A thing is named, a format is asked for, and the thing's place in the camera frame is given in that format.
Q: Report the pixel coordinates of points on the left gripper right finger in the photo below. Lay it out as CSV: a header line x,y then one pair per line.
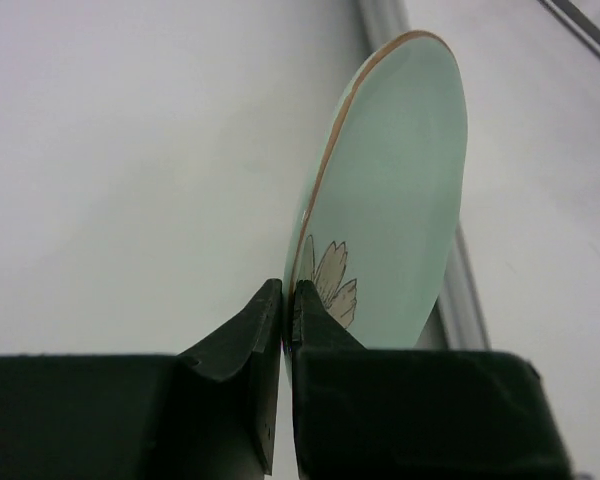
x,y
360,413

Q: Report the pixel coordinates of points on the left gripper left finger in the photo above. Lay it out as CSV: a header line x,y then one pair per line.
x,y
206,413

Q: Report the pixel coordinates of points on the mint green flower plate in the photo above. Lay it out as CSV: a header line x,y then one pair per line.
x,y
328,239

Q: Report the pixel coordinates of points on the wire dish rack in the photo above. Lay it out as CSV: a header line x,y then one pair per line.
x,y
581,18

